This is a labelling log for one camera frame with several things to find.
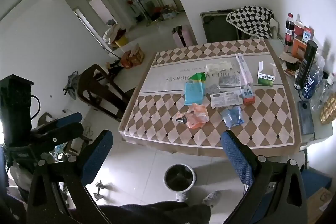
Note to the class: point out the white labelled flat packet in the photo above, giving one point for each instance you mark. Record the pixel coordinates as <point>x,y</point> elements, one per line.
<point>225,100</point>

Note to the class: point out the cola bottle with red label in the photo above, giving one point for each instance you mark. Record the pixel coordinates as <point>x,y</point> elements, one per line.
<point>289,32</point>

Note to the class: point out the yellow box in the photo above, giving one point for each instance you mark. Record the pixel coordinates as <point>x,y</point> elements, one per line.
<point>122,42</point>

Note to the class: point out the black dumbbell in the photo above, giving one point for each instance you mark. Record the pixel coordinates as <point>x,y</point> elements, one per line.
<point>101,190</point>

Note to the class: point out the black and white checkered blanket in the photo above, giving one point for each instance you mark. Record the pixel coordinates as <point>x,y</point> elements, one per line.
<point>249,20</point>

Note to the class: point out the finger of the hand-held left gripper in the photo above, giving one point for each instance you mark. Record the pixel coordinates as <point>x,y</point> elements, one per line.
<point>65,133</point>
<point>68,119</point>

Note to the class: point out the round trash bin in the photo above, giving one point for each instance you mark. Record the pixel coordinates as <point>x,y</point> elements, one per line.
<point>179,179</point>

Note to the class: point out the blue plastic packet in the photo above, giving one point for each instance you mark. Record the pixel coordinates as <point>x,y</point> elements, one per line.
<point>232,116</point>

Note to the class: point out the red paper cup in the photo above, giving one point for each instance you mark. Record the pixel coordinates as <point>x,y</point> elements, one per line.
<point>298,28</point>

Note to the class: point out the open box with dark contents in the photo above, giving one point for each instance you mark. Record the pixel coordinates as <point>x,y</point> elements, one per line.
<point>290,65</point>

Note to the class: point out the green folding bed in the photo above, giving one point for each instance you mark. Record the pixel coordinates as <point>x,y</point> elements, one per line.
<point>215,27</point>

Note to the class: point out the tray of gold pieces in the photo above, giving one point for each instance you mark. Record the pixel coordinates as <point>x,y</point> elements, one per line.
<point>329,108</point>

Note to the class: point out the clear plastic bottle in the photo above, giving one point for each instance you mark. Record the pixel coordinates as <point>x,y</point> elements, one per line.
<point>323,94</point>

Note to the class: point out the brown checkered tablecloth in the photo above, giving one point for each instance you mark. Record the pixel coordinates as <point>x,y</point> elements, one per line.
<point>168,119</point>

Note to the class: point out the white paper packet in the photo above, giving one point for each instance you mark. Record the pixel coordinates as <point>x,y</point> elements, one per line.
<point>218,66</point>

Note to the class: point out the silver foil blister pack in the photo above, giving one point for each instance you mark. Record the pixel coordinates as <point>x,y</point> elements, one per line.
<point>213,88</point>

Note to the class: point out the green and white box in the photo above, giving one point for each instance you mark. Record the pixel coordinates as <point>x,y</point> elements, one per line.
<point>266,79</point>

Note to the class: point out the white plastic chair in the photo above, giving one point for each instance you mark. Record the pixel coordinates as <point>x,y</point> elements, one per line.
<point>275,27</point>

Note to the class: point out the white shoe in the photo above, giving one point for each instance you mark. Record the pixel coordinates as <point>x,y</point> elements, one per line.
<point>212,198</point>

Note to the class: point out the black spray can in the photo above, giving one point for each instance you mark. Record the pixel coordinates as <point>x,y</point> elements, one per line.
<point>305,64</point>

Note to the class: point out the blue and white carton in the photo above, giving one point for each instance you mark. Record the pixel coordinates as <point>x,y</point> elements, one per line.
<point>308,35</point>

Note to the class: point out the dark flat phone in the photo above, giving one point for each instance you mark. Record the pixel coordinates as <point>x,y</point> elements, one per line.
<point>305,117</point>

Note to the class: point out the clear silver blister pack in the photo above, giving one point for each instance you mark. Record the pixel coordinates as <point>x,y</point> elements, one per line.
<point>229,81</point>

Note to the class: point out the orange cardboard box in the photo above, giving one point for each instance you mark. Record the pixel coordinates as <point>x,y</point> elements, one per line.
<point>134,57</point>

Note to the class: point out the orange plastic bag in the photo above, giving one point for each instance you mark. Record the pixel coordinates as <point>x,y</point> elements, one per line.
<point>199,115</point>

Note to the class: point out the pink suitcase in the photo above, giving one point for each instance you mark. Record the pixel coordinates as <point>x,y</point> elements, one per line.
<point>183,36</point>

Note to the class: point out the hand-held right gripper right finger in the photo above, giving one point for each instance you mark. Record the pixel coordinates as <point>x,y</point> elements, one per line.
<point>236,158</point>

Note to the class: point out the dark wooden chair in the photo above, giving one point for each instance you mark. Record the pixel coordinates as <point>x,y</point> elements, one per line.
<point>89,82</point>

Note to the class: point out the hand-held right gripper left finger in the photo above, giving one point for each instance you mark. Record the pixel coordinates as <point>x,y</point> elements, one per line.
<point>98,155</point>

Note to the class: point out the brown cardboard box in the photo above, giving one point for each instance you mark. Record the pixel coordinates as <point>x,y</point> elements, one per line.
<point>319,205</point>

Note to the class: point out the green and blue bag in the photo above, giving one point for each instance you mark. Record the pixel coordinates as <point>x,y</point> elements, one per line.
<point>194,90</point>

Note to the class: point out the grey bag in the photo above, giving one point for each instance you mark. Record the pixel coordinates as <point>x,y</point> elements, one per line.
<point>71,85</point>

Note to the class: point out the long pink and white box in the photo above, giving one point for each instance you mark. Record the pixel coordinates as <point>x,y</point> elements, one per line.
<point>244,69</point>

